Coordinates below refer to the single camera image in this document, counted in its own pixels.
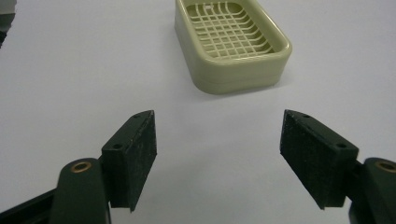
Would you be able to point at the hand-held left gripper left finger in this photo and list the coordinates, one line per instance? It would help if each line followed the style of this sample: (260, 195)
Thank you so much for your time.
(129, 161)

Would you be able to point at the pale green soap dish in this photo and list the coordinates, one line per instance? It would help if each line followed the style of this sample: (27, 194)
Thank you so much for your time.
(232, 59)

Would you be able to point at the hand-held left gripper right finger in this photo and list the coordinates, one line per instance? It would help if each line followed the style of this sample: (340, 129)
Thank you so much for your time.
(317, 161)

